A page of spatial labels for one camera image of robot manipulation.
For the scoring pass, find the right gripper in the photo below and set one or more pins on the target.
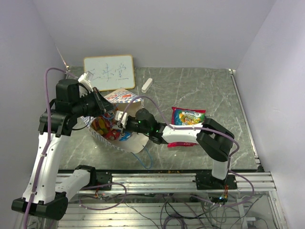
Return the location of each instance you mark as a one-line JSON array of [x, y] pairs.
[[126, 129]]

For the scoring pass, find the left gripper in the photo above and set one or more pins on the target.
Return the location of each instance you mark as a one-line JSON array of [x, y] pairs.
[[107, 106]]

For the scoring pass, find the red chips bag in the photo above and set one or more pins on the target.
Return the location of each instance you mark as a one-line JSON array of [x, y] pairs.
[[184, 144]]

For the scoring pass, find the green Fox's candy bag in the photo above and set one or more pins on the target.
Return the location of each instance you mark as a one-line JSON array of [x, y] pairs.
[[182, 116]]

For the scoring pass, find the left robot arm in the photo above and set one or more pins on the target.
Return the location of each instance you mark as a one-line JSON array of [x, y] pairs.
[[42, 197]]

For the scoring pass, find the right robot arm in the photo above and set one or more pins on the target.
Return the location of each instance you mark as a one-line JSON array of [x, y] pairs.
[[213, 138]]

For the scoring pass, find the blue M&M's bag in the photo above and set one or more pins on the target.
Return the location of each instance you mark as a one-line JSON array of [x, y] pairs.
[[125, 136]]

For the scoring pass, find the orange yellow snack bag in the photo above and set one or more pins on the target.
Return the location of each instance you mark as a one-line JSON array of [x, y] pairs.
[[101, 125]]

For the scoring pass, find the red Skittles bag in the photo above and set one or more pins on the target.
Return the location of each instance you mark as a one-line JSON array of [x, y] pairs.
[[112, 134]]

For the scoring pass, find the small whiteboard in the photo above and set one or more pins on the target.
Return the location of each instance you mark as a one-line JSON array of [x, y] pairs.
[[110, 72]]

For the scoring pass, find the white board eraser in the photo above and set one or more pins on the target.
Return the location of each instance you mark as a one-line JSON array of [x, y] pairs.
[[146, 86]]

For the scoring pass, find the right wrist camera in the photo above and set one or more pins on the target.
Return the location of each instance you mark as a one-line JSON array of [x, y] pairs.
[[121, 119]]

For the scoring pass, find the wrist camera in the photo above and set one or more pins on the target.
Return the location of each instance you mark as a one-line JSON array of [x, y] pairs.
[[85, 83], [121, 119]]

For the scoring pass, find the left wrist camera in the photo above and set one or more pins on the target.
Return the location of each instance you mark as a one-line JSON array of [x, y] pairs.
[[85, 83]]

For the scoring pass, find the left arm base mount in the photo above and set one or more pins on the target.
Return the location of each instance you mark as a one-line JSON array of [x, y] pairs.
[[99, 180]]

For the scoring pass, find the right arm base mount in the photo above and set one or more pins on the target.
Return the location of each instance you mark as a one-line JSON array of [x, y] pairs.
[[205, 181]]

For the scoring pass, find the aluminium frame rail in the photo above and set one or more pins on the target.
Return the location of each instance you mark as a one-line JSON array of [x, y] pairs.
[[187, 183]]

